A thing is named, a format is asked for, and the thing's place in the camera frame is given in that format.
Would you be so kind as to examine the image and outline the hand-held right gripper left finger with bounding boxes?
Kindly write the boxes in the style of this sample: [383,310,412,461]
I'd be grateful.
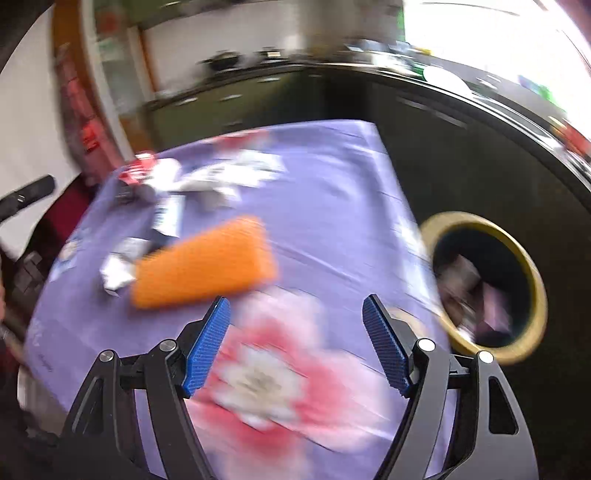
[60,296,232,480]

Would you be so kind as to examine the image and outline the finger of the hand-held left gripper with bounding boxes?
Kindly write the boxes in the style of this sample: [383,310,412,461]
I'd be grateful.
[0,174,57,221]

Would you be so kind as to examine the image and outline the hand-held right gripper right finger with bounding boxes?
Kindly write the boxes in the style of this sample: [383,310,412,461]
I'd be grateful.
[362,294,539,480]

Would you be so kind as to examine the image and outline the orange spiky brush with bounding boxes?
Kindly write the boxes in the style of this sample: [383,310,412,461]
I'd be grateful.
[130,215,280,309]

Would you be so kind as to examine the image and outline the red and white milk carton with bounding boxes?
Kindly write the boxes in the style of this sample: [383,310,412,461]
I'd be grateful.
[117,152,185,188]

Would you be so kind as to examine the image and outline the purple cardboard box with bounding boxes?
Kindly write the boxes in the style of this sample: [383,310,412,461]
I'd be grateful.
[475,281,514,336]

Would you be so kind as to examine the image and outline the trash bin with yellow rim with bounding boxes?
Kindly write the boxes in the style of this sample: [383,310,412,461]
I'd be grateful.
[419,211,549,367]

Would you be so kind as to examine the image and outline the red chair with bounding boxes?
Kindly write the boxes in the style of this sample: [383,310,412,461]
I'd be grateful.
[28,178,100,278]

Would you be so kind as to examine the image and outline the white crumpled wrapper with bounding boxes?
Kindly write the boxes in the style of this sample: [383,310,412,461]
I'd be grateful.
[99,237,153,299]

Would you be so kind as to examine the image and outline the white printed paper packet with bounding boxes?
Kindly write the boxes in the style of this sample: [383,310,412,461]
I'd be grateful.
[151,196,186,239]

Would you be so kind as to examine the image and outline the purple floral tablecloth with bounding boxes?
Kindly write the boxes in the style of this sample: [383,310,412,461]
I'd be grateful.
[23,119,458,480]

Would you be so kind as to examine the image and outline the white crumpled paper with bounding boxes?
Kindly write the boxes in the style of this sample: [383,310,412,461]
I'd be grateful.
[178,164,243,211]

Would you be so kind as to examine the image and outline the dark base cabinets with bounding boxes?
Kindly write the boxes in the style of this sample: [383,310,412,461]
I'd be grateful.
[322,69,591,370]

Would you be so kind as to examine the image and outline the green base cabinets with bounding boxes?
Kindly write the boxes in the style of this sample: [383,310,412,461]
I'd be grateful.
[145,65,325,154]

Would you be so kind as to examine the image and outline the black wok with lid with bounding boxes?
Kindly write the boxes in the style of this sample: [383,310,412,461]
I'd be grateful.
[202,52,242,71]

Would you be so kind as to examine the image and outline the black countertop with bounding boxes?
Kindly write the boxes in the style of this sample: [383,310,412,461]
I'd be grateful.
[147,44,591,185]

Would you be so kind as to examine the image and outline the kitchen window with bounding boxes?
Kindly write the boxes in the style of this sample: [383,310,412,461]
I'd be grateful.
[401,0,591,109]

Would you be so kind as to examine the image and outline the white sliding door frame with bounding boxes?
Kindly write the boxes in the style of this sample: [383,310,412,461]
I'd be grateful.
[78,0,155,162]

